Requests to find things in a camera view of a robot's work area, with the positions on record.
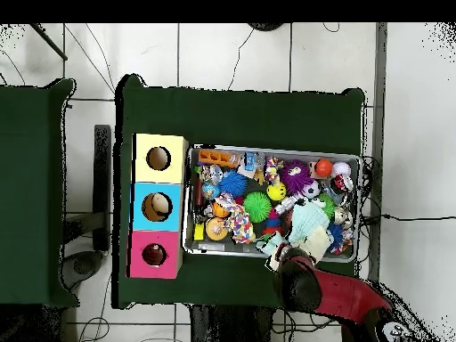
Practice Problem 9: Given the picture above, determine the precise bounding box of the cream waffle cloth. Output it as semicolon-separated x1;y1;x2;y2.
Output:
298;226;335;261

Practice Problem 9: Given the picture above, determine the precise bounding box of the long orange building block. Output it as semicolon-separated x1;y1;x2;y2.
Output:
198;148;240;168

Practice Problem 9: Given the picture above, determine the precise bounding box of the small soccer ball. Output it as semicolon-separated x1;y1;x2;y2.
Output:
301;180;322;200

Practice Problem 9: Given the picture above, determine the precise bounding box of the tan orange ball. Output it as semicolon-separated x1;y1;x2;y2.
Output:
205;217;229;242

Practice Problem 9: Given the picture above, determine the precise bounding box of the white baseball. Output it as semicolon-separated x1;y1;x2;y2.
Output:
331;160;352;179

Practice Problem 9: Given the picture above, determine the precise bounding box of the shallow clear mesh bin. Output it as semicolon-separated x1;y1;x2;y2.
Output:
182;144;361;264

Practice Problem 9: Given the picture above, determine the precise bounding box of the large blue spiky ball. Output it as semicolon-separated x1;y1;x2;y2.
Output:
219;170;248;199

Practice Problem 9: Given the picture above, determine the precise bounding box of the wooden box with three holes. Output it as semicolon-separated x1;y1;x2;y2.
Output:
127;133;190;281

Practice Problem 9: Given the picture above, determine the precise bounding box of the black round base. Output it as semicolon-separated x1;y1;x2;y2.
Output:
247;22;286;33

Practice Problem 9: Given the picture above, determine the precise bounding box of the purple spiky ball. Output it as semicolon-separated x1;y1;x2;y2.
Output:
279;160;314;196

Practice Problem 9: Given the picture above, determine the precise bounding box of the colourful patterned cloth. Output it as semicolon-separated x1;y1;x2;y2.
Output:
216;191;257;245

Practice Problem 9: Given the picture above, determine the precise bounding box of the green spiky ball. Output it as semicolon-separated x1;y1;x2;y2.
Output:
244;191;273;224

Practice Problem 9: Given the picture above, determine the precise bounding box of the side table with green cloth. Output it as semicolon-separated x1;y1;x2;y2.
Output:
0;77;78;307

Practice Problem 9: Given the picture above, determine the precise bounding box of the yellow smiley ball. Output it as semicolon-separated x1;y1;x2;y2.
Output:
266;181;288;202

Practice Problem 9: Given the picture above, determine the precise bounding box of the dark green table cloth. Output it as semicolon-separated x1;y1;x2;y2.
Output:
113;74;368;311

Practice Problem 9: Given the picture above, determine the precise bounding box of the black panel on stand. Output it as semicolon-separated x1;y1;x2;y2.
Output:
62;124;114;282

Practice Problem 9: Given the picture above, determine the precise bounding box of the light blue knitted cloth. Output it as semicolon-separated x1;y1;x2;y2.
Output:
257;201;330;257

